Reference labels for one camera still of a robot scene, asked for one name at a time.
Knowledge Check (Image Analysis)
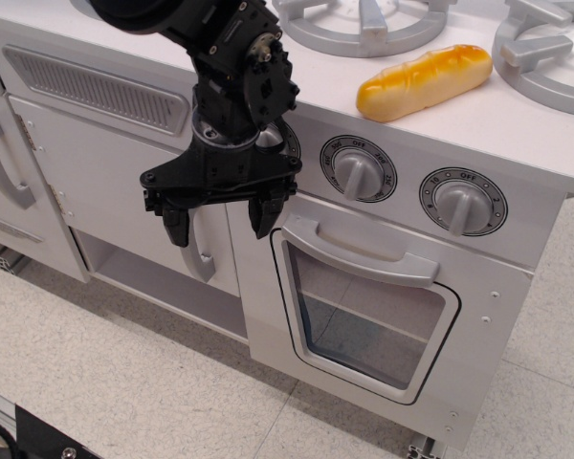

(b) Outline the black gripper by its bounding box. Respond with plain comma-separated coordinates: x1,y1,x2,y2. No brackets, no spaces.
140,138,302,248

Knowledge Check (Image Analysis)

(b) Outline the grey oven door handle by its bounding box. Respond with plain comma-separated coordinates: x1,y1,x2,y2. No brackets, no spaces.
281,215,440,288

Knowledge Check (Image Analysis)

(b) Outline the white oven door with window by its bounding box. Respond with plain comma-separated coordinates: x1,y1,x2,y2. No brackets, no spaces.
228,196,532,448

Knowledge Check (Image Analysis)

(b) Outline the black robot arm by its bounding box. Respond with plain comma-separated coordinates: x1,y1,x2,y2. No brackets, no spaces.
91,1,302,248

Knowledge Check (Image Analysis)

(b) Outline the grey left oven knob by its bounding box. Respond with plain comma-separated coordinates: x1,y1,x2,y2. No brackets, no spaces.
255,121,301,159

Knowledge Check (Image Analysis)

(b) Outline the grey oven knob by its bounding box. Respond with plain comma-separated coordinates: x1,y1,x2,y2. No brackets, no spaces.
419,167,508,237
320,135,397,203
255,121,301,159

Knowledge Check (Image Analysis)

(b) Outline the grey middle oven knob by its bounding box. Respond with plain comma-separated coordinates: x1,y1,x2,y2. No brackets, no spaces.
320,135,397,203

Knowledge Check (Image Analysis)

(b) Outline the grey right oven knob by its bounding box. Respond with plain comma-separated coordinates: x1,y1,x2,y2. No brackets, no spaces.
419,167,508,237

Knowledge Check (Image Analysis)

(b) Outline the grey vent grille panel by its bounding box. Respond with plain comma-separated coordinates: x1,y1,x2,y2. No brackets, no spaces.
3,45,190,135

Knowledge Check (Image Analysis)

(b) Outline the white cabinet door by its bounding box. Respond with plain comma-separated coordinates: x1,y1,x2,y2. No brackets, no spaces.
7,94,243,297

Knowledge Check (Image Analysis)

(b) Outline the white left fridge door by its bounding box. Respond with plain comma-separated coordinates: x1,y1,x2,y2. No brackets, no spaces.
0,96,90,282

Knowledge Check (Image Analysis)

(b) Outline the white toy kitchen unit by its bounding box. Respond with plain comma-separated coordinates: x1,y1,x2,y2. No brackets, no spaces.
0,0,574,442

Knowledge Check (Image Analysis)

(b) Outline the grey middle stove burner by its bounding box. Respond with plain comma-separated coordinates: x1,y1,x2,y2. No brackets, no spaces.
272,1,455,58

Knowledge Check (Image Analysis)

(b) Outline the grey stove burner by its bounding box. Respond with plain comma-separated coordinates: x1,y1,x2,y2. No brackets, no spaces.
272,1,455,58
492,1,574,115

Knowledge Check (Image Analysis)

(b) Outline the yellow toy bread loaf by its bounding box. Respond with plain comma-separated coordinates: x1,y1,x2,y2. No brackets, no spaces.
356,44,493,122

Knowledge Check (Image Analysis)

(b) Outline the grey right stove burner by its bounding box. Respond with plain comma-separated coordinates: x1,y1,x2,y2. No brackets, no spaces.
492,1,574,115

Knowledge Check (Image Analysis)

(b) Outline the grey cabinet door handle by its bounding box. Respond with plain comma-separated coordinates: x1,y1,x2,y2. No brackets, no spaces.
181,209,216,283

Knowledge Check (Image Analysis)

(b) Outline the aluminium frame rail left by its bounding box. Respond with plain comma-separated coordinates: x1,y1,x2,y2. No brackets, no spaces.
0,244,30,275

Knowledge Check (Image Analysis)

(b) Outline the aluminium frame rail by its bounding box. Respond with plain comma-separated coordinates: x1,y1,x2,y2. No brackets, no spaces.
407,433,448,459
0,244,30,275

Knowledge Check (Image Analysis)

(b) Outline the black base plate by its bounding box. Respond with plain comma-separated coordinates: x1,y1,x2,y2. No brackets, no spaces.
15,405,100,459

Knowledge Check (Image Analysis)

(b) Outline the aluminium frame rail right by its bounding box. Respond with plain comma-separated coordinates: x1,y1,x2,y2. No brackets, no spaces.
407,433,448,459

